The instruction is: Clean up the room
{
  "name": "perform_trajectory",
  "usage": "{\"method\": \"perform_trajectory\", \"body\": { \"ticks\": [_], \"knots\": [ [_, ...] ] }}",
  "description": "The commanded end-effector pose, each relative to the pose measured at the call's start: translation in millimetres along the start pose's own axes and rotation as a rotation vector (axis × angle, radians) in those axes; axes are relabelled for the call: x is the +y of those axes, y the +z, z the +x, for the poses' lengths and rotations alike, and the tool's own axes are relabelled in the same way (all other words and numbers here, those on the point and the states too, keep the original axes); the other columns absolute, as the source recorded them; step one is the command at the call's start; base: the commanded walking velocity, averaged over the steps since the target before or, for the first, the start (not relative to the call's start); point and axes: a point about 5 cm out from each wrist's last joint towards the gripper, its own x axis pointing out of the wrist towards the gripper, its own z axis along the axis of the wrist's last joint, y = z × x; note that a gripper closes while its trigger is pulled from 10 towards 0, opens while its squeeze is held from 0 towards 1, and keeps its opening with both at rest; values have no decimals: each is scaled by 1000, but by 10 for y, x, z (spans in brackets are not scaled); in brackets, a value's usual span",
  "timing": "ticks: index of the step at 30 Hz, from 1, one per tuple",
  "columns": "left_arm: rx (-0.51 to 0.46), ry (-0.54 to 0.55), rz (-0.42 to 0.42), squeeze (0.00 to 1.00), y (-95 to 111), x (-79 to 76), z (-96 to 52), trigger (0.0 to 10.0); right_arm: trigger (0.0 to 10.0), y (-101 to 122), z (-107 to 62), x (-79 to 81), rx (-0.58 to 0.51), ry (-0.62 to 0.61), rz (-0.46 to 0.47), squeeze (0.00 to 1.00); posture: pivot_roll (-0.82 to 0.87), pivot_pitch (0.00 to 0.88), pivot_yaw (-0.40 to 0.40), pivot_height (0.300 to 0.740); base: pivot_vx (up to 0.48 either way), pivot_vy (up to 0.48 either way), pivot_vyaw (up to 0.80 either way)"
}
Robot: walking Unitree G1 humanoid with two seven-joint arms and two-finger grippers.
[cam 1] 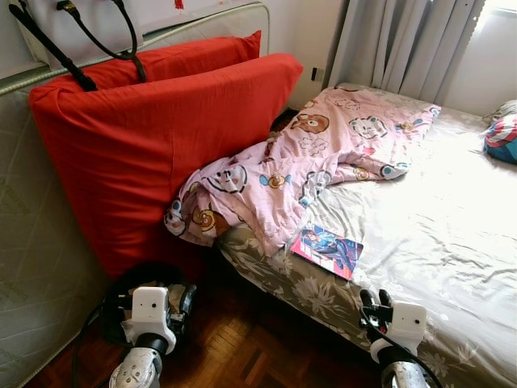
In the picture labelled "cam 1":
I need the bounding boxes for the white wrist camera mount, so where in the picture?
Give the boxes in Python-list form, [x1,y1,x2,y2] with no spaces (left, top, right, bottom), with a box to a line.
[121,285,179,353]
[370,302,428,365]

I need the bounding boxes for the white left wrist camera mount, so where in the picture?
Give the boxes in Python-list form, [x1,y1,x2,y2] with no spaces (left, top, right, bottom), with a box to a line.
[121,285,179,353]

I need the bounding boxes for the small red cushion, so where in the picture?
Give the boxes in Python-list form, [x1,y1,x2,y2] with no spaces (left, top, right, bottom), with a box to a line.
[47,31,263,91]

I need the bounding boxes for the grey curtain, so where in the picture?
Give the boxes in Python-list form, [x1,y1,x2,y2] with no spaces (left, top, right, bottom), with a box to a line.
[326,0,487,103]

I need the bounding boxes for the blue star striped pillow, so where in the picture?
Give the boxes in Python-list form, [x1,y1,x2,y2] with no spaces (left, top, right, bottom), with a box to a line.
[483,113,517,166]

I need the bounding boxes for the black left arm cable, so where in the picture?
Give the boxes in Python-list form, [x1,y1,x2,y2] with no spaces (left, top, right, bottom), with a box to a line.
[71,295,134,388]

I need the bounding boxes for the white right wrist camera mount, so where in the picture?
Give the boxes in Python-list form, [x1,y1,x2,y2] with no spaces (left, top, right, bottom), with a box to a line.
[370,302,428,365]

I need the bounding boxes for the bed with beige floral sheet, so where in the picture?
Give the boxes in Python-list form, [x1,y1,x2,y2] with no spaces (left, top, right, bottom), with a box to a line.
[214,81,517,388]

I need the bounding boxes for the large red cushion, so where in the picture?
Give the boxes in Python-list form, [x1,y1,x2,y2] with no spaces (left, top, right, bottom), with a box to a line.
[29,53,305,281]

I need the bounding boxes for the straight black strap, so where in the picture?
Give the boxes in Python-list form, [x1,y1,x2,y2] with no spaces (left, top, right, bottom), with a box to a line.
[8,0,98,91]

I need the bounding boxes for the pink cartoon blanket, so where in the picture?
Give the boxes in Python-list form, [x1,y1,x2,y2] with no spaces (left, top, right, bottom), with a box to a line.
[165,86,442,256]

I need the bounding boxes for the colourful comic magazine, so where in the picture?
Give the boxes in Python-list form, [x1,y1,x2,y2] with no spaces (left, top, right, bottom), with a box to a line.
[290,225,364,281]

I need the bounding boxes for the looped black cable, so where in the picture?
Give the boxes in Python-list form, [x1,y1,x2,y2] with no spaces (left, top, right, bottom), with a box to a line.
[55,0,148,83]

